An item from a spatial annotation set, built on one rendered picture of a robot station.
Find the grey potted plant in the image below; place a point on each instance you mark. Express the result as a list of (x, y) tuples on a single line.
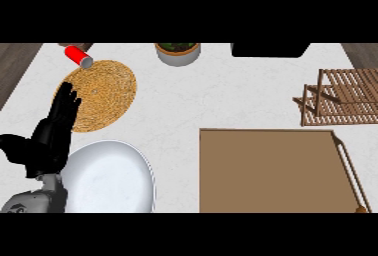
[(178, 53)]

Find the red can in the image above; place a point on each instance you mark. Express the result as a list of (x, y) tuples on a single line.
[(77, 55)]

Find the wooden tiered shelf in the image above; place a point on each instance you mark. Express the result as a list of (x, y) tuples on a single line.
[(344, 100)]

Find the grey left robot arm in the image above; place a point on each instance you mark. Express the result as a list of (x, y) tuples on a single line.
[(34, 200)]

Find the white oval plate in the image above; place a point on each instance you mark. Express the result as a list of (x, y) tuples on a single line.
[(108, 180)]

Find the black appliance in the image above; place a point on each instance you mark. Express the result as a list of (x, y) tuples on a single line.
[(268, 49)]

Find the round woven placemat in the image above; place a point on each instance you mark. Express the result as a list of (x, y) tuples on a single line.
[(104, 93)]

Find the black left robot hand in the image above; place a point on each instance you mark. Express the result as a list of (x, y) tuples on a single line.
[(52, 133)]

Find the brown wooden tray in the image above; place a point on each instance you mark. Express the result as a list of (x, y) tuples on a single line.
[(275, 170)]

